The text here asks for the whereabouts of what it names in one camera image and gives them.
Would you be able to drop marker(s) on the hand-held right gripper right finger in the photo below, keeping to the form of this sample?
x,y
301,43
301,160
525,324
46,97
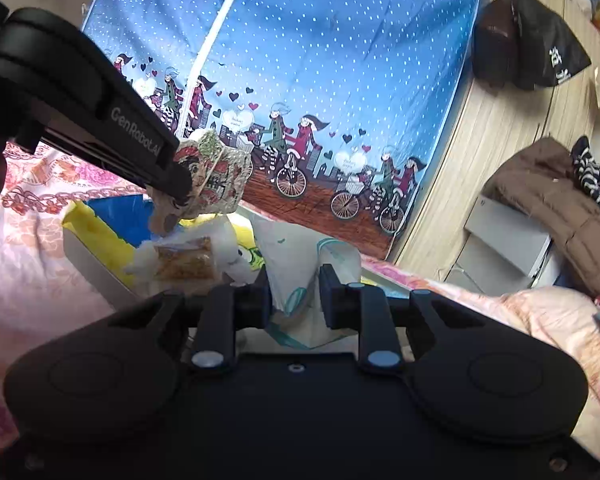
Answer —
x,y
331,297

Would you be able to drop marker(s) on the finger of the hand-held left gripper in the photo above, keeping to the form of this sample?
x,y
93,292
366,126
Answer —
x,y
170,180

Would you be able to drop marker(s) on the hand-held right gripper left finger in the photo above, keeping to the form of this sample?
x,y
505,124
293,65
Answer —
x,y
259,300

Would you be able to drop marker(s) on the cartoon printed pouch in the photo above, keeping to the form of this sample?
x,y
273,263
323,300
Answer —
x,y
220,175

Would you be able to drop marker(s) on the white and teal garment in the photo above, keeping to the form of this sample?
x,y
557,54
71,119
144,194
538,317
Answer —
x,y
290,260

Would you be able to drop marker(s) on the white quilted cloth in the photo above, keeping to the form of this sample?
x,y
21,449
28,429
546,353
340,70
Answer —
x,y
227,250

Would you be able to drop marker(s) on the clear packet yellow contents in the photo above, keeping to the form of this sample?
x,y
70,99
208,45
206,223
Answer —
x,y
185,260

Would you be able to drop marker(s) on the grey white box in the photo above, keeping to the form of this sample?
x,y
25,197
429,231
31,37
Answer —
x,y
505,240

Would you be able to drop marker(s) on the blue printed fabric wardrobe cover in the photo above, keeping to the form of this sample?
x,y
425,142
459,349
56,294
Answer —
x,y
330,60

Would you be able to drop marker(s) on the brown padded jacket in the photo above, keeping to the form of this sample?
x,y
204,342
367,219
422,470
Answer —
x,y
540,185

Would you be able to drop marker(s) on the black white striped garment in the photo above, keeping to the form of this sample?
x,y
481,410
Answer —
x,y
590,175

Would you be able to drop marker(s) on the brown bag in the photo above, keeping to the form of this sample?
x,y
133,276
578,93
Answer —
x,y
495,45

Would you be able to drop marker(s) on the black bag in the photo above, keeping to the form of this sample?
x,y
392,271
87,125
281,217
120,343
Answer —
x,y
545,45

